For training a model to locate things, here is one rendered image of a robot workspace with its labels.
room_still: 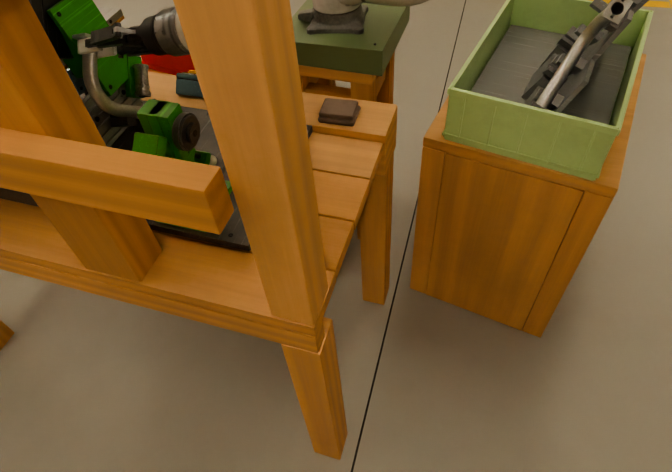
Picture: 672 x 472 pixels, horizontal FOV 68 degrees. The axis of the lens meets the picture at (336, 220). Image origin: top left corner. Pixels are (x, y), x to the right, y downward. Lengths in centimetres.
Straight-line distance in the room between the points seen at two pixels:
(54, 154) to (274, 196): 32
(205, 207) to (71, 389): 155
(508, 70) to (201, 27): 123
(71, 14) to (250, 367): 128
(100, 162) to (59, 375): 153
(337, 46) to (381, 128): 38
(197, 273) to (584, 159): 97
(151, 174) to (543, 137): 98
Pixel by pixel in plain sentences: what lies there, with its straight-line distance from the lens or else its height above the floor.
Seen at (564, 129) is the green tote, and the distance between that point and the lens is 135.
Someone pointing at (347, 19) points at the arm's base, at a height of 97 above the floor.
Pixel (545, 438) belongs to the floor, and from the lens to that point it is 189.
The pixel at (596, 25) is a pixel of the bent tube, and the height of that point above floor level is 111.
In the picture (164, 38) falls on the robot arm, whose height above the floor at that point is 126.
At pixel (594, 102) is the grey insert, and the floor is 85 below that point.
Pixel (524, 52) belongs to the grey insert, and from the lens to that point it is 177.
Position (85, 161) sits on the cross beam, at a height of 127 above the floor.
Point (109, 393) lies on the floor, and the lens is 208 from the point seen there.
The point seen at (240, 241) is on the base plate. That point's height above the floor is 90.
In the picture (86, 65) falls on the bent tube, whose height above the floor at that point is 117.
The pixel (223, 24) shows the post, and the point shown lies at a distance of 55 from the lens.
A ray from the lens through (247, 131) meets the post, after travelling 62.
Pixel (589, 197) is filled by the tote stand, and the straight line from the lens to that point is 147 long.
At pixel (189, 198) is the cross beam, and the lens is 69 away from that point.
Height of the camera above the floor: 172
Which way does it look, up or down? 49 degrees down
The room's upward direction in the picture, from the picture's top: 5 degrees counter-clockwise
